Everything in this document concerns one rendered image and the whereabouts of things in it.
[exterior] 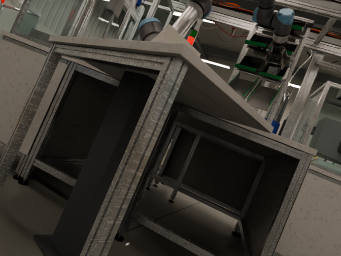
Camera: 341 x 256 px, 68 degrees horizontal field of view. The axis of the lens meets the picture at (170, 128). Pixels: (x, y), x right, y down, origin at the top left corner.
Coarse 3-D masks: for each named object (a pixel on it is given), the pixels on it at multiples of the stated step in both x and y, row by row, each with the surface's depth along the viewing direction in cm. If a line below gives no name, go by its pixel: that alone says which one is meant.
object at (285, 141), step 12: (72, 60) 158; (192, 108) 138; (180, 120) 256; (192, 120) 204; (204, 132) 271; (216, 132) 215; (228, 132) 177; (264, 132) 127; (240, 144) 233; (252, 144) 189; (288, 144) 124; (300, 144) 123; (264, 156) 252
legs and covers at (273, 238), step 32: (64, 96) 159; (96, 96) 200; (64, 128) 179; (96, 128) 218; (192, 128) 273; (224, 128) 133; (32, 160) 156; (64, 160) 186; (288, 160) 148; (256, 192) 244; (288, 192) 122; (128, 224) 139; (160, 224) 137; (256, 224) 185
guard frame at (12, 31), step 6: (24, 0) 179; (90, 0) 167; (24, 6) 178; (90, 6) 166; (84, 12) 166; (90, 12) 168; (18, 18) 178; (84, 18) 166; (18, 24) 179; (78, 24) 166; (84, 24) 168; (12, 30) 178; (78, 30) 165; (24, 36) 175; (78, 36) 167; (36, 42) 172; (42, 42) 171
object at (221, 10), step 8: (296, 0) 209; (304, 0) 208; (312, 0) 206; (320, 0) 205; (216, 8) 276; (336, 8) 201; (232, 16) 271; (240, 16) 269; (248, 16) 267; (328, 40) 246; (336, 40) 244
